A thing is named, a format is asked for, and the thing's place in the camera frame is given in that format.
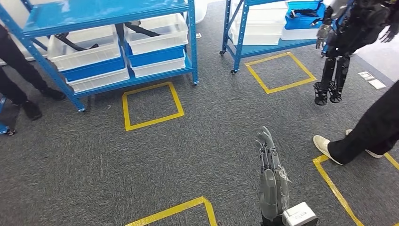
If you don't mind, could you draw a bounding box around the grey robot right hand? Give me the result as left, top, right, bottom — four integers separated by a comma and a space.
255, 125, 291, 222

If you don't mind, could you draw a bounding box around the blue metal shelf rack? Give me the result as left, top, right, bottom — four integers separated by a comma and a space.
0, 0, 200, 113
0, 97, 17, 136
219, 0, 343, 75

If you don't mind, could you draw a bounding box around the black plastic part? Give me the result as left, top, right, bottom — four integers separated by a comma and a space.
290, 8, 320, 19
124, 21, 163, 37
54, 32, 100, 51

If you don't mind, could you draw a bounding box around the clear plastic film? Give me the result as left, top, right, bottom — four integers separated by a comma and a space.
274, 165, 292, 213

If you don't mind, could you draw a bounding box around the yellow floor tape square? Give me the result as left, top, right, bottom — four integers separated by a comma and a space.
124, 195, 218, 226
312, 152, 399, 226

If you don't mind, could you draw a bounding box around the person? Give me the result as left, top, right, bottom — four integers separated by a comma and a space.
312, 79, 399, 166
0, 24, 66, 121

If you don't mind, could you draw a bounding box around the white floor plate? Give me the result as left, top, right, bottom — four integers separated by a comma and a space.
358, 71, 376, 82
367, 79, 387, 90

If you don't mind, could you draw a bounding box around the black humanoid robot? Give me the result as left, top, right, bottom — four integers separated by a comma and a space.
313, 0, 399, 107

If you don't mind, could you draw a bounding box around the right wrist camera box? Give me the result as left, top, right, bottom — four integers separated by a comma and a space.
282, 202, 319, 226

